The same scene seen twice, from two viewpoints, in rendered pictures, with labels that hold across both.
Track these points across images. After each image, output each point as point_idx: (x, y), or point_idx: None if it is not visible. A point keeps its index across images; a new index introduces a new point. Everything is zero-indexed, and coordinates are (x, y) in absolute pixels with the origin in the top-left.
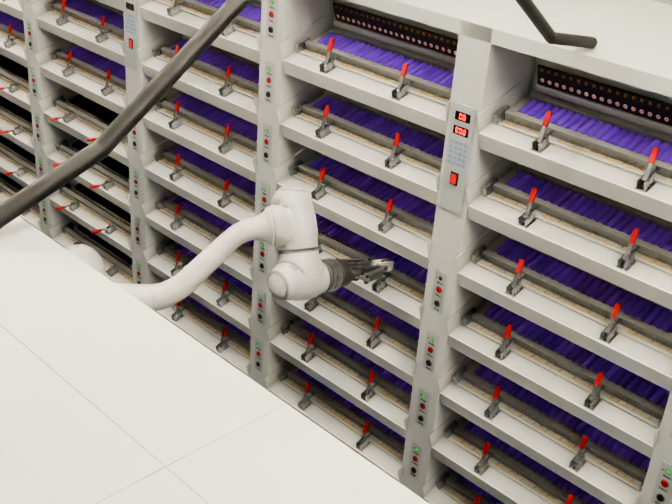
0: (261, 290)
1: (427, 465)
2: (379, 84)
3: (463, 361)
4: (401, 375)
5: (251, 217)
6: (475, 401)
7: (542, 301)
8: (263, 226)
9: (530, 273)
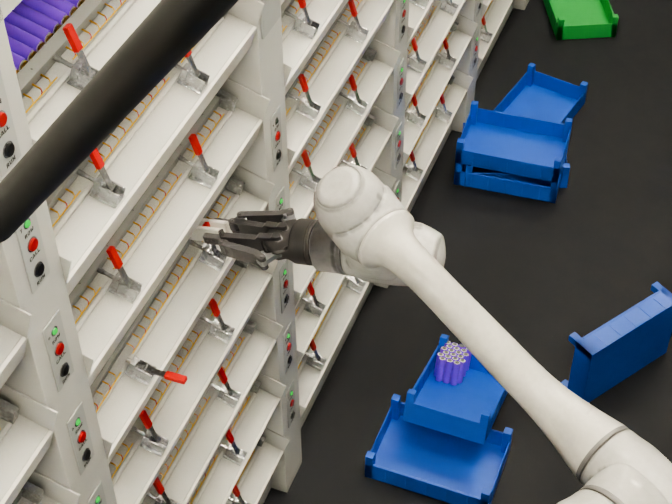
0: None
1: (295, 330)
2: (142, 2)
3: None
4: (259, 299)
5: (405, 246)
6: (295, 201)
7: (316, 5)
8: (412, 231)
9: (284, 4)
